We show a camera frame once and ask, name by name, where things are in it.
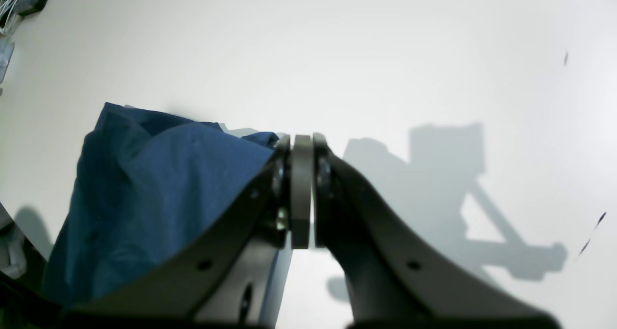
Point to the blue T-shirt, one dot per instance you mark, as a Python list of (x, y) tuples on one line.
[(148, 185)]

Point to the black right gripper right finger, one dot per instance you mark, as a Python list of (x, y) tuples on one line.
[(395, 279)]

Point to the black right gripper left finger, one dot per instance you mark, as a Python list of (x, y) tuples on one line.
[(220, 281)]

